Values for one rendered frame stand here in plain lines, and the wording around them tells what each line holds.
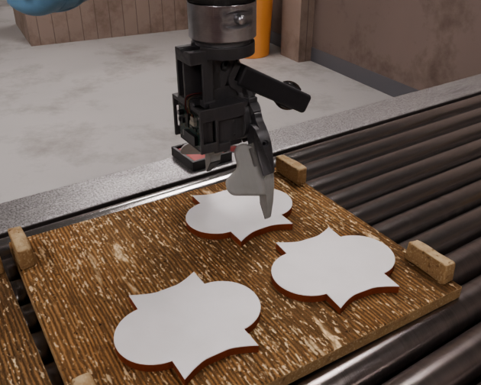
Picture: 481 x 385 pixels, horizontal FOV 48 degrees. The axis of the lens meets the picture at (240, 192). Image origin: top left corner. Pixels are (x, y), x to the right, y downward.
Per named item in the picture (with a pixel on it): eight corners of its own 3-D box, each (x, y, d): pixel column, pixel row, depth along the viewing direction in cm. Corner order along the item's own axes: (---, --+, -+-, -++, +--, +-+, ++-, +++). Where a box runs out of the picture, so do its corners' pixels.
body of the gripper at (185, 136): (174, 138, 66) (166, 39, 61) (234, 124, 70) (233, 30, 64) (203, 161, 61) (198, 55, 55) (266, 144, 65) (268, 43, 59)
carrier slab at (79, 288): (10, 252, 68) (8, 241, 67) (279, 174, 86) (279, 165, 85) (102, 480, 41) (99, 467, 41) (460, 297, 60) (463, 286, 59)
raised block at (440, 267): (402, 259, 64) (405, 240, 62) (413, 253, 65) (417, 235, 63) (443, 286, 59) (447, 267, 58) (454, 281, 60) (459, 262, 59)
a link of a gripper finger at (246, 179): (233, 230, 63) (208, 154, 63) (275, 215, 65) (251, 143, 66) (244, 226, 60) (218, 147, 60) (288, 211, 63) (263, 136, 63)
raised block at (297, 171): (274, 171, 84) (275, 154, 82) (284, 168, 84) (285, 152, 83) (297, 186, 79) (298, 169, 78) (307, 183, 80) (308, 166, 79)
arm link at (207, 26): (234, -9, 62) (273, 2, 56) (234, 31, 65) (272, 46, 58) (175, -2, 59) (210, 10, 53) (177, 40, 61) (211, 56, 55)
